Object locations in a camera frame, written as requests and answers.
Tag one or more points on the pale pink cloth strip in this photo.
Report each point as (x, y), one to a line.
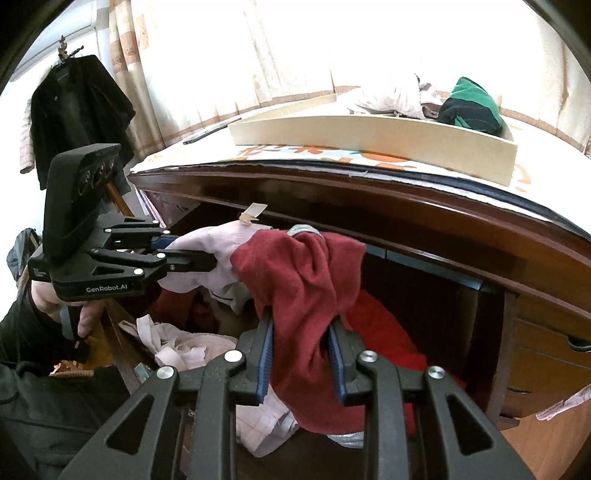
(563, 404)

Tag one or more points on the green and black underwear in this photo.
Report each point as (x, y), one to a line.
(475, 104)

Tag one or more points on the cream patterned underwear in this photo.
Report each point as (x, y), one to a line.
(392, 99)

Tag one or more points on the pale pink underwear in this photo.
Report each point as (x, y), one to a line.
(207, 240)

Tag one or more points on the grey blue bag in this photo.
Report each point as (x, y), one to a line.
(23, 254)

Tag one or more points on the wooden drawer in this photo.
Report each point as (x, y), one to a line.
(121, 350)

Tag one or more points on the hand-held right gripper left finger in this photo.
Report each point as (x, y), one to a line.
(263, 364)

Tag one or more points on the person's left forearm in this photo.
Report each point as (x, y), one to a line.
(46, 406)

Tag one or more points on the pale padded jacket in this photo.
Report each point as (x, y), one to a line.
(27, 147)

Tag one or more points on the wooden coat rack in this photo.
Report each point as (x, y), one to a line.
(64, 48)

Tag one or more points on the dark red grey-waistband underwear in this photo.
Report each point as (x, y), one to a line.
(300, 286)

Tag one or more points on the dark wooden desk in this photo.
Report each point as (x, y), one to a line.
(369, 203)

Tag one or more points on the black jacket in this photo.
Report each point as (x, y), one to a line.
(78, 115)

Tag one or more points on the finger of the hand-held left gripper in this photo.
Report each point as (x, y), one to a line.
(194, 264)
(166, 241)

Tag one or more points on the black smartphone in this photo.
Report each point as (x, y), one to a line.
(207, 131)

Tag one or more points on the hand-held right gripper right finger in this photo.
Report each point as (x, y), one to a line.
(338, 369)

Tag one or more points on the person's left hand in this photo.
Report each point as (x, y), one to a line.
(44, 297)

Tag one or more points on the bright red underwear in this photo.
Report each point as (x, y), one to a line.
(392, 332)

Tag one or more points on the cream and orange curtain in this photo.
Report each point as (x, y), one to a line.
(207, 69)

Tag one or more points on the pale pink ruffled cloth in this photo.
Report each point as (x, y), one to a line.
(184, 346)

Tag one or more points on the shallow tan cardboard tray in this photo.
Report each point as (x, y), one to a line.
(369, 134)

